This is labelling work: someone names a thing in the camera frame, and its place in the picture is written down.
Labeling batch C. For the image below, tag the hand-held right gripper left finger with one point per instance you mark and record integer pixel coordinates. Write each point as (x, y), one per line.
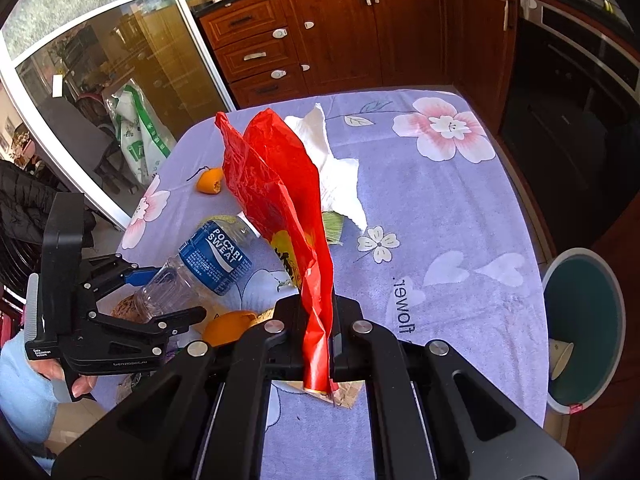
(287, 340)

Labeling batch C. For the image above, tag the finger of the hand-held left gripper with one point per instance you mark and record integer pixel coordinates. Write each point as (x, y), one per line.
(170, 322)
(142, 276)

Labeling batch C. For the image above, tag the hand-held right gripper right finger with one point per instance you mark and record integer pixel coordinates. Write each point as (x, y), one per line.
(345, 345)

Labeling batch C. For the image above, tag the brown bread slice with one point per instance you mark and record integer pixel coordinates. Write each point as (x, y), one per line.
(125, 305)

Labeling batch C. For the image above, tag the brown paper bag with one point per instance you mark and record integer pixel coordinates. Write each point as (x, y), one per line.
(345, 392)

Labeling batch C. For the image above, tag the clear plastic bottle blue label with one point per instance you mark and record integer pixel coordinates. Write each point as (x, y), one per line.
(215, 257)

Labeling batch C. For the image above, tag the red plastic bag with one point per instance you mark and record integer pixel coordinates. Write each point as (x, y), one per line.
(280, 180)

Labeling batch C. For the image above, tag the teal bin with white rim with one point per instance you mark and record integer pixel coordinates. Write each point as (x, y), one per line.
(585, 310)

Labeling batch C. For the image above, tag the person's left forearm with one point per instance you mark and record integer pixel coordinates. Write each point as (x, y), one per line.
(20, 400)

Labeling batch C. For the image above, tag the person's left hand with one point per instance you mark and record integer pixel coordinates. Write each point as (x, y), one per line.
(80, 386)

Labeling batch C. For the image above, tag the large orange peel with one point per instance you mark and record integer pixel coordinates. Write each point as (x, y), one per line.
(225, 327)

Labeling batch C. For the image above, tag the black jacket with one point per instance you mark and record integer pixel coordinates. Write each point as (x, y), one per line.
(20, 200)

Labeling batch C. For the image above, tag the orange peel with stem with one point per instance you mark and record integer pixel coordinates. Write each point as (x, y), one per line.
(210, 181)

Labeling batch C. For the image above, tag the green leaf scrap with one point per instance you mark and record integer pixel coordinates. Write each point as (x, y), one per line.
(331, 227)

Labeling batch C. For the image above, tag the white and green sack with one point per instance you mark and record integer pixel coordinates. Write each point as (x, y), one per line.
(132, 145)

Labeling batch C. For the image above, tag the white paper napkin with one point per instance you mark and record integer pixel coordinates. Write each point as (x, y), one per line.
(335, 180)

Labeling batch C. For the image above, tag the purple floral tablecloth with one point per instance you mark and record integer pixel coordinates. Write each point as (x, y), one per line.
(425, 200)

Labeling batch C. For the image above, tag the white paper cup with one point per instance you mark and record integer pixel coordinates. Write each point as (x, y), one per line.
(561, 357)

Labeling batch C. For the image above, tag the glass sliding door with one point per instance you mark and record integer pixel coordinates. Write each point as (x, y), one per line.
(90, 20)

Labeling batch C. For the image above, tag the wooden kitchen cabinet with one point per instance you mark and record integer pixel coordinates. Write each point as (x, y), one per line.
(340, 35)

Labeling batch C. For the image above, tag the black built-in oven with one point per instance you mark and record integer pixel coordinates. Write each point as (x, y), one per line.
(560, 110)

